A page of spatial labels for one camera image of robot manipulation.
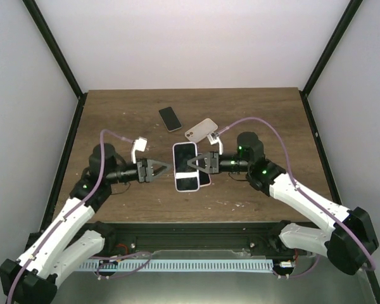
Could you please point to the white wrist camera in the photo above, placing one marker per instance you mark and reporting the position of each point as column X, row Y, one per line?
column 214, row 138
column 138, row 145

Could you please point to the black front frame rail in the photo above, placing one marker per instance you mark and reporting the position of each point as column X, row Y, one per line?
column 269, row 239

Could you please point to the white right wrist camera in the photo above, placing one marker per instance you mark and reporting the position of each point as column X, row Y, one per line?
column 214, row 138

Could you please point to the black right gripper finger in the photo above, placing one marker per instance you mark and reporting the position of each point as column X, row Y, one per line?
column 206, row 168
column 207, row 156

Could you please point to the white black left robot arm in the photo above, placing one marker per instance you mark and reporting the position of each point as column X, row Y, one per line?
column 38, row 273

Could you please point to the black left side rail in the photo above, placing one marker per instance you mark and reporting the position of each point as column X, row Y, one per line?
column 60, row 173

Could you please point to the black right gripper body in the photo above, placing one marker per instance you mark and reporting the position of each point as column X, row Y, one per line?
column 217, row 167

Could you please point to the lilac phone case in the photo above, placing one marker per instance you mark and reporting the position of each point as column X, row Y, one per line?
column 176, row 188

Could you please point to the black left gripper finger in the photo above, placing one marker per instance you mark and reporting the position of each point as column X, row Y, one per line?
column 153, row 173
column 157, row 164

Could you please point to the black frame post right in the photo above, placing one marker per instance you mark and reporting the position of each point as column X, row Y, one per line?
column 337, row 34

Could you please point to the light blue slotted cable duct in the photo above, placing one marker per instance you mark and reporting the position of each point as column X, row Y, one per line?
column 253, row 266

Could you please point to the black frame post left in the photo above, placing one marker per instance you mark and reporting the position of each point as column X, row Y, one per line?
column 43, row 27

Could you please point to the purple-edged black smartphone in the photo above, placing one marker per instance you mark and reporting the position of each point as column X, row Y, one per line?
column 185, row 158

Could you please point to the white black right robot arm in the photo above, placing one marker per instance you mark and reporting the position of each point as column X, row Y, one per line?
column 346, row 237

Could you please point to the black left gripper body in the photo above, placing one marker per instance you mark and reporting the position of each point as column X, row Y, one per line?
column 139, row 177

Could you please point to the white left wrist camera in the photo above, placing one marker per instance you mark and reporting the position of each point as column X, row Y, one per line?
column 138, row 145

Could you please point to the black frame post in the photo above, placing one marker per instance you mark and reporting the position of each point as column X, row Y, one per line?
column 337, row 34
column 43, row 27

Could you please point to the silver-edged black smartphone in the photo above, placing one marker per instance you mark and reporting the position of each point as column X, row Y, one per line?
column 170, row 119

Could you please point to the black right side rail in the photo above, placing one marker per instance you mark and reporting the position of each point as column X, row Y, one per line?
column 320, row 149

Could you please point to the cream phone case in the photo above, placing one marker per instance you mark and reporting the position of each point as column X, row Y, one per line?
column 200, row 131

